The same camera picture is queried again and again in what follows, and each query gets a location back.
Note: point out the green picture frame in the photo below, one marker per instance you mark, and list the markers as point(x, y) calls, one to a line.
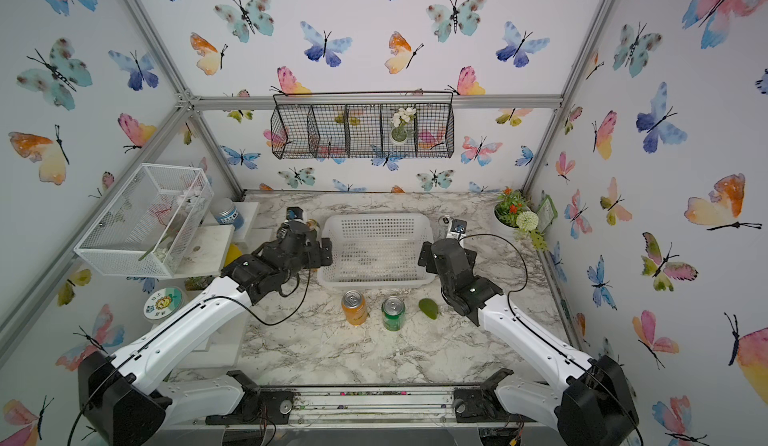
point(546, 213)

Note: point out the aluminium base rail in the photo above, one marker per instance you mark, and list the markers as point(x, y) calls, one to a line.
point(372, 407)

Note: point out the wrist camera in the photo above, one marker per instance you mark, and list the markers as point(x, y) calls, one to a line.
point(456, 229)
point(294, 213)

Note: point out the yellow bottle on shelf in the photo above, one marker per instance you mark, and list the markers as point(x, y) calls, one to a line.
point(233, 254)

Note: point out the green soda can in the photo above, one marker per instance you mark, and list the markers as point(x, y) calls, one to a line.
point(393, 310)

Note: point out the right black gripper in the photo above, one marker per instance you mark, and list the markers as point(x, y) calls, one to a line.
point(432, 265)

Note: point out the round lidded snack jar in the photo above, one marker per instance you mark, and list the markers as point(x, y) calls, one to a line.
point(163, 303)

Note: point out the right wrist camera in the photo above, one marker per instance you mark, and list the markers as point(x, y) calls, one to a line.
point(456, 229)

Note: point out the small white flower vase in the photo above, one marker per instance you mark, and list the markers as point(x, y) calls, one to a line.
point(402, 125)

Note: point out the black wire wall basket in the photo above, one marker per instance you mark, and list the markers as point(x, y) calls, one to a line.
point(345, 126)

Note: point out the orange soda can front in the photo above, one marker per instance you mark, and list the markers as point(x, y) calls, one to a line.
point(354, 307)

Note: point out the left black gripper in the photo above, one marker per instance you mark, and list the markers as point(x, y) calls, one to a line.
point(314, 249)

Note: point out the blue grey can on shelf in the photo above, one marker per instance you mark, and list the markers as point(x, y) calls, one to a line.
point(225, 212)

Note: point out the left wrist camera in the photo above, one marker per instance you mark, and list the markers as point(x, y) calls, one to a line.
point(294, 213)

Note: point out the green leaf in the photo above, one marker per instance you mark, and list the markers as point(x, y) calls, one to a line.
point(429, 308)

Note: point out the white potted flower plant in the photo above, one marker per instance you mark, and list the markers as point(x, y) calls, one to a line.
point(514, 220)

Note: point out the white tiered shelf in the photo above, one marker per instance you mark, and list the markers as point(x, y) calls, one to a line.
point(204, 257)

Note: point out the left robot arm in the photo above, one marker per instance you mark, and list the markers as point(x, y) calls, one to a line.
point(124, 395)

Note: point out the white mesh box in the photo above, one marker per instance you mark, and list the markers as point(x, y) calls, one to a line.
point(150, 223)

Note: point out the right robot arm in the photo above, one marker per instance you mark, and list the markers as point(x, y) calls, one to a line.
point(540, 344)

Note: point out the white plastic perforated basket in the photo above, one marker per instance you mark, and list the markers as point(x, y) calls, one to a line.
point(376, 251)

